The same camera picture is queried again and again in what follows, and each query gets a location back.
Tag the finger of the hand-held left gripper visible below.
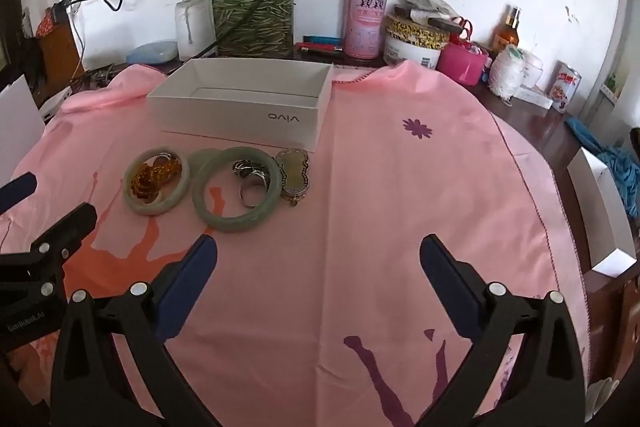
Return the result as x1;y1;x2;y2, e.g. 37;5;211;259
0;173;39;214
0;203;99;288

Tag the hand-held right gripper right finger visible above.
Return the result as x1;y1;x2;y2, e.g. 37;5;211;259
419;234;586;427

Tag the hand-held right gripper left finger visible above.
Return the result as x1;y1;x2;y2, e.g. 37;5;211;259
50;234;221;427

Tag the green jade bangle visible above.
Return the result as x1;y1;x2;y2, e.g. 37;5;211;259
191;147;282;233

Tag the pale jade bangle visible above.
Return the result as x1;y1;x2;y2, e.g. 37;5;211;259
123;148;191;216

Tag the amber bead bracelet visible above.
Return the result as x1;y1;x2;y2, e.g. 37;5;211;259
131;155;181;200

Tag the gourd-shaped pendant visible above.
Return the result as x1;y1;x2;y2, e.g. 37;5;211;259
275;148;314;208

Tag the white cardboard box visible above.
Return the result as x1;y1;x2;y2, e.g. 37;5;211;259
146;58;334;152

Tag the pink printed cloth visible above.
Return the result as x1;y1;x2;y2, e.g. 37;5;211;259
0;59;589;427

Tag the white paper board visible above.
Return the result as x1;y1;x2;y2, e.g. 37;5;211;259
0;74;47;188

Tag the black fuzzy duster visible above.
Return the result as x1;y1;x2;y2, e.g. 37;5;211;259
10;7;51;108

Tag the brown cardboard box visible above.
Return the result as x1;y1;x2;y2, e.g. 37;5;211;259
35;7;86;94

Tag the open white carton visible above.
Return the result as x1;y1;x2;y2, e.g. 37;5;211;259
566;147;638;279

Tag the blue soap case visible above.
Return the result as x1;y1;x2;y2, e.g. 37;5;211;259
126;41;179;66

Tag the flat small white box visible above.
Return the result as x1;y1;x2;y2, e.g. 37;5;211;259
515;86;555;110

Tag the white thread spool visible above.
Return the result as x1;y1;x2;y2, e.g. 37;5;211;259
489;46;526;102

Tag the pink plastic basket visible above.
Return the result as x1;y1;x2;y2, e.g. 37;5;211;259
436;19;493;86

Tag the blue cloth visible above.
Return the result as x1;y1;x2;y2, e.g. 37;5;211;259
565;117;640;220

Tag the white plastic tub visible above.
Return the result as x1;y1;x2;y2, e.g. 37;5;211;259
383;34;443;69

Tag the small white jar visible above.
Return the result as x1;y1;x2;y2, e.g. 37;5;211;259
520;52;545;90

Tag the red and white can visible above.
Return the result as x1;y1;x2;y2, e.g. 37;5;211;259
550;61;582;114

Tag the white cylindrical cup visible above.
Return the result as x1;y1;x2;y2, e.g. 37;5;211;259
174;0;217;61

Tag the yellow patterned tin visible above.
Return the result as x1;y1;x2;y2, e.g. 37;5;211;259
384;16;451;51

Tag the amber glass bottle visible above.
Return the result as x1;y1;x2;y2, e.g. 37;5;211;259
492;6;522;55

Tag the pink pen holder can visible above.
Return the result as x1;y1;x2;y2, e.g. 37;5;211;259
343;0;386;60

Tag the green glass jar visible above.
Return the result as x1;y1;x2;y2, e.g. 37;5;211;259
207;0;296;59

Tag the crumpled grey plastic bag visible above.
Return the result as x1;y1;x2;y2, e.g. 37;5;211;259
395;0;461;28

